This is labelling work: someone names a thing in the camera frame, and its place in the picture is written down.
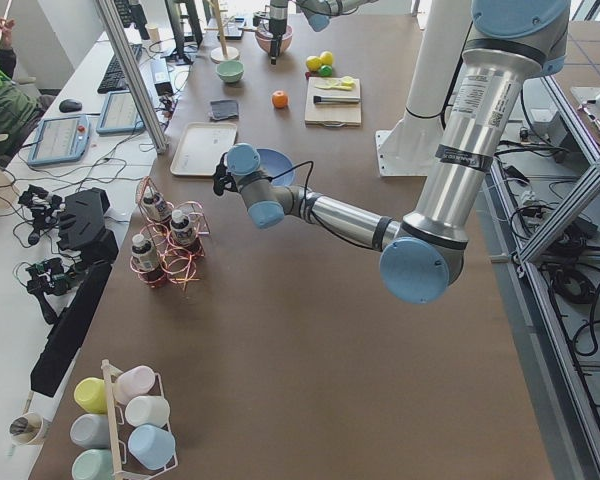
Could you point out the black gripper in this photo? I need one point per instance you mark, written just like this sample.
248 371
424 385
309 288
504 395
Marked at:
231 185
278 25

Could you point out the blue plate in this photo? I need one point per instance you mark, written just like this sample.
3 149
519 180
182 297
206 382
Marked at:
278 166

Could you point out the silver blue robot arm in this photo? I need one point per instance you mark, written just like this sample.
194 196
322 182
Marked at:
509 42
317 13

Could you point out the pink bowl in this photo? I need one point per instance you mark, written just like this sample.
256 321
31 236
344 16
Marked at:
264 37

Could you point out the cream rabbit tray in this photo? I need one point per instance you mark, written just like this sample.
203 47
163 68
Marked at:
200 148

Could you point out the yellow lemon lower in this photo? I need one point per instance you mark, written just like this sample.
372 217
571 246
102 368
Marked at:
313 63

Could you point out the yellow lemon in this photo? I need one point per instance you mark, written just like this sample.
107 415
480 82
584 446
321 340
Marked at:
327 58
313 63

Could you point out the mint green bowl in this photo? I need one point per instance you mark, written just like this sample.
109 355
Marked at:
230 71

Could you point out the yellow lemon upper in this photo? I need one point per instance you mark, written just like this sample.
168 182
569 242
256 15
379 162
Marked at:
327 58

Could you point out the orange mandarin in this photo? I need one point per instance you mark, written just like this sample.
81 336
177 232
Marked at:
280 99

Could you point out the green lime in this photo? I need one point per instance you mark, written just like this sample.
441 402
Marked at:
325 71

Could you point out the tea bottle two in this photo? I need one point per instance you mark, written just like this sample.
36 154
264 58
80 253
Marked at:
181 228

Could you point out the lemon slice lower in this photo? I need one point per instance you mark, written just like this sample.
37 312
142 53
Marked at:
329 83

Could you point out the steel muddler black tip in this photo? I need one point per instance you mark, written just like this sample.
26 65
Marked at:
335 100

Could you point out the folded grey cloth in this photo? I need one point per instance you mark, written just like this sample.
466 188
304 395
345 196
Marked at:
224 109

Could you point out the tea bottle one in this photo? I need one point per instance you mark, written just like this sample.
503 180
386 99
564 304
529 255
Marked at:
155 207

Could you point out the yellow plastic knife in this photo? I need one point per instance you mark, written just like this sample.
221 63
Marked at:
341 87

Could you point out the black monitor stand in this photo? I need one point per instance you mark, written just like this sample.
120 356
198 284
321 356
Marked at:
186 29

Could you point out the wooden cutting board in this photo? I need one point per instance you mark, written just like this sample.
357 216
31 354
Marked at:
332 115

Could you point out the tea bottle three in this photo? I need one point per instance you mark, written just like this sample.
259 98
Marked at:
145 260

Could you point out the black power adapter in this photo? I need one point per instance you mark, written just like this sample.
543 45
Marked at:
161 77

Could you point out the teach pendant far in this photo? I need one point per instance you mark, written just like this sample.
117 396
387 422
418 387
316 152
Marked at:
119 115

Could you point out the teach pendant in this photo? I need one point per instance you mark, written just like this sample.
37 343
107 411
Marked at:
60 140
119 115

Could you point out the black keyboard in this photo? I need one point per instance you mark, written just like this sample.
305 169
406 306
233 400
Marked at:
113 79

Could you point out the teach pendant near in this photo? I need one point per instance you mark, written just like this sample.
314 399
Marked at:
60 140

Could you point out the black computer mouse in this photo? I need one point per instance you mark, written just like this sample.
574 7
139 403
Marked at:
70 105

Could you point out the pink cup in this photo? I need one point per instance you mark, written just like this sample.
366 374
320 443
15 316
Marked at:
132 383

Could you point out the seated person green jacket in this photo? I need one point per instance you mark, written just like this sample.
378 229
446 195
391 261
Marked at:
19 112

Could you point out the white cup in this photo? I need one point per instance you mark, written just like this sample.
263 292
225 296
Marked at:
145 409

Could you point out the yellow cup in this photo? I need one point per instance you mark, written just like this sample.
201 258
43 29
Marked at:
90 395

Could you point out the light blue cup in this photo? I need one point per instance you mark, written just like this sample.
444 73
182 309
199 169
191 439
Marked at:
153 447

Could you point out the grey cup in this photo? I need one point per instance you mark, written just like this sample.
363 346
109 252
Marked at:
91 431

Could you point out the wooden cup rack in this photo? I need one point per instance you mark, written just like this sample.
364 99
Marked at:
125 466

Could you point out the mint green cup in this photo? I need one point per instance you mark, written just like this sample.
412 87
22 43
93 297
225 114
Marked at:
93 464

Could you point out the copper wire bottle rack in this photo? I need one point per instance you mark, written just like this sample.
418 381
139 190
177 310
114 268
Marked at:
179 263

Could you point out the aluminium frame post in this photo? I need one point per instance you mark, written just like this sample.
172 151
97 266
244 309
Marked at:
117 37

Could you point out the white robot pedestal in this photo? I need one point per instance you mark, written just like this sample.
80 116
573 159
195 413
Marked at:
409 148

